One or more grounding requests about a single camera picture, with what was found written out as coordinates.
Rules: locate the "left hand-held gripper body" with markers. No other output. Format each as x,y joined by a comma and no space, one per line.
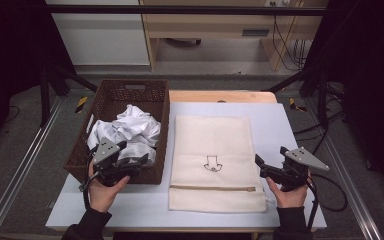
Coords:
106,151

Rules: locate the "yellow-black tape piece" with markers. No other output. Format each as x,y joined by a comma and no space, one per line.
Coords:
293,104
81,104

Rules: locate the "white power strip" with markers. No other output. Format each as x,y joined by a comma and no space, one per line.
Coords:
278,2

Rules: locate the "aluminium rail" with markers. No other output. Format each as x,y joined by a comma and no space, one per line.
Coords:
20,166
346,186

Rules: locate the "white shirt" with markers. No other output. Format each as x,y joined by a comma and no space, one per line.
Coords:
130,128

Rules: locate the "cream mesh laundry bag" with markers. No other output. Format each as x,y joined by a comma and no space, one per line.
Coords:
213,140

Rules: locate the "person's left hand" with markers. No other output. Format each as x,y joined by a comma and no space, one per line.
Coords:
101,196

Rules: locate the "black horizontal bar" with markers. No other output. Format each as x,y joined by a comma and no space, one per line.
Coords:
180,10

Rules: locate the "black curtain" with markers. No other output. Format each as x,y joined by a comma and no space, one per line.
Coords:
370,66
10,50

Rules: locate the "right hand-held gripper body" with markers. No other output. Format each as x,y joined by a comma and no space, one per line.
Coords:
301,158

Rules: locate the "white cabinet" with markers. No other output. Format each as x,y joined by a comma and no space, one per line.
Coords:
100,40

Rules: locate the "wooden desk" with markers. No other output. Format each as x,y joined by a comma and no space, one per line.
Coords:
206,25

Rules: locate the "person's right hand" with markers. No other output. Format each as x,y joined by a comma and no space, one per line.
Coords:
291,199

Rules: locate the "black metal stand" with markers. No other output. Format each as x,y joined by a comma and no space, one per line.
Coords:
44,100
322,100

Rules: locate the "brown woven basket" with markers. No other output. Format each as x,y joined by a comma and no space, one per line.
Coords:
126,95

